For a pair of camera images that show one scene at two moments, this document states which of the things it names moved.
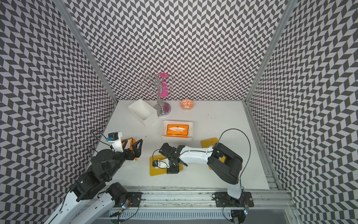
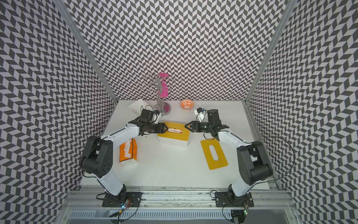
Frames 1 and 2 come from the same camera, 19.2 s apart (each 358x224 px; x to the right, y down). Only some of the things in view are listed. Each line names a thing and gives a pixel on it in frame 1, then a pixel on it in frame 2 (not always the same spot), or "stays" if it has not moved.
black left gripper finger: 138,151 to 162,130
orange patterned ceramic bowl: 187,104 stays
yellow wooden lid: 154,171 to 185,135
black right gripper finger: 174,168 to 192,130
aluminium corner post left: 79,34 stays
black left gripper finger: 134,146 to 162,126
